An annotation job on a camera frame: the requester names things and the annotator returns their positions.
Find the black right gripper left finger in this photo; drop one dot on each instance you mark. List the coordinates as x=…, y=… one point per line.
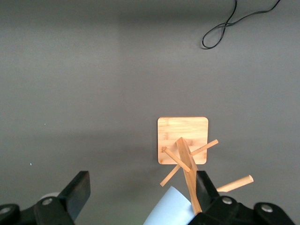
x=75, y=194

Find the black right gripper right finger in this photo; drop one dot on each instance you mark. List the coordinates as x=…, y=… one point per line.
x=208, y=194

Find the light blue cup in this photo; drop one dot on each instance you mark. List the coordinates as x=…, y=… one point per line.
x=168, y=208

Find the wooden mug tree stand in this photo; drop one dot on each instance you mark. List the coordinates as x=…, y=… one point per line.
x=182, y=131

